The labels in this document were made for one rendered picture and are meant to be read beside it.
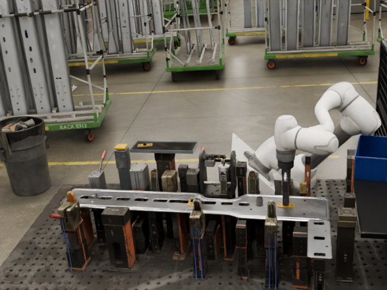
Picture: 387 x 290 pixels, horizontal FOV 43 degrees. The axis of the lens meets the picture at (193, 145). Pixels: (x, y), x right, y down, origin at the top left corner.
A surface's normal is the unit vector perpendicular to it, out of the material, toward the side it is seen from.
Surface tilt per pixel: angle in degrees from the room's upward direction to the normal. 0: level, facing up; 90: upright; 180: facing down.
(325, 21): 86
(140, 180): 90
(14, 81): 86
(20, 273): 0
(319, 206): 0
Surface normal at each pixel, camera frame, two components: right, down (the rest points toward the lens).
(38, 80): 0.02, 0.33
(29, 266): -0.07, -0.92
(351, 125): -0.65, 0.48
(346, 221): -0.22, 0.39
